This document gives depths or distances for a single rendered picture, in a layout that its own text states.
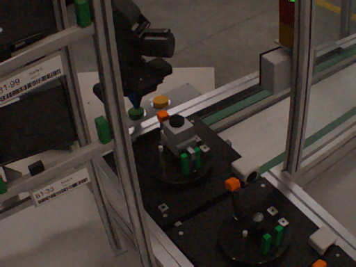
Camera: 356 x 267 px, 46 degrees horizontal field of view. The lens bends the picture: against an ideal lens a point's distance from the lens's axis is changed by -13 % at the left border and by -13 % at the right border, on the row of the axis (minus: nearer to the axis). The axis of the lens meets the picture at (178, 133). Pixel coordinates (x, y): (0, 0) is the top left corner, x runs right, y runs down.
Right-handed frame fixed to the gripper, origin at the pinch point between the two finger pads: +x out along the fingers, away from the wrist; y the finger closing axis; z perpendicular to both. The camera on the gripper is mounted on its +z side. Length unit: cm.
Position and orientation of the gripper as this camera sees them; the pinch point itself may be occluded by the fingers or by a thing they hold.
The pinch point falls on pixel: (135, 96)
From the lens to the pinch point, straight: 113.1
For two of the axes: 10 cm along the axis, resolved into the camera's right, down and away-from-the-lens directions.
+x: 0.7, 7.5, 6.5
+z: 5.5, 5.1, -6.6
